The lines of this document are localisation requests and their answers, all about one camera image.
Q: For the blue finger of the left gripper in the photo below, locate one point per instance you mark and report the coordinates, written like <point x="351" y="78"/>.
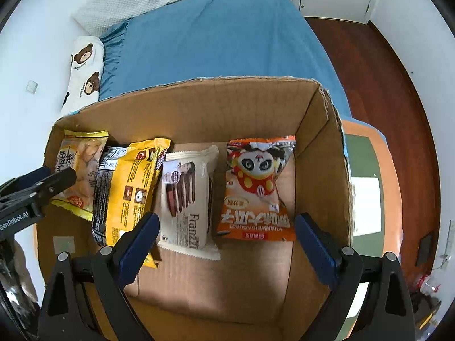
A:
<point x="25" y="181"/>

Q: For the yellow puff snack bag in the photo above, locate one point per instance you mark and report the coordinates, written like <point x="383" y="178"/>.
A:
<point x="80" y="151"/>

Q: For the green white checkered mat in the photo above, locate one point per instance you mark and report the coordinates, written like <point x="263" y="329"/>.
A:
<point x="377" y="201"/>

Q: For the yellow black snack pack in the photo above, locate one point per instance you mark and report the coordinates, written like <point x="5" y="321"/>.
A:
<point x="125" y="183"/>

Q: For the beige Franzzi cookie pack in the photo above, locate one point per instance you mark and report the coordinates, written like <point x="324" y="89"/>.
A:
<point x="184" y="203"/>

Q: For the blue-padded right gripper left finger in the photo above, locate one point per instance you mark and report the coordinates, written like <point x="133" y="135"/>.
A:
<point x="66" y="312"/>

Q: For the cardboard milk box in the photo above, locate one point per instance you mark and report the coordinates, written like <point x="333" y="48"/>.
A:
<point x="258" y="290"/>

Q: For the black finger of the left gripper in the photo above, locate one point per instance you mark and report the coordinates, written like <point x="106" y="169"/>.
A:
<point x="49" y="187"/>

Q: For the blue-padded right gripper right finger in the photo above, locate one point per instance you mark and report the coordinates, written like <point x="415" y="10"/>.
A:
<point x="386" y="312"/>

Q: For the white wall switch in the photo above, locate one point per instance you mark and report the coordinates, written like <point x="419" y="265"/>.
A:
<point x="31" y="87"/>

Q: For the blue bed sheet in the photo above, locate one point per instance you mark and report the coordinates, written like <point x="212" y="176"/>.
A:
<point x="216" y="70"/>

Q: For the bear print white cloth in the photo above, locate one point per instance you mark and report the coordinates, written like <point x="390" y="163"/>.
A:
<point x="86" y="69"/>

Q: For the orange panda snack bag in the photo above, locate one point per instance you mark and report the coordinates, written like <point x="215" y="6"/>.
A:
<point x="252" y="208"/>

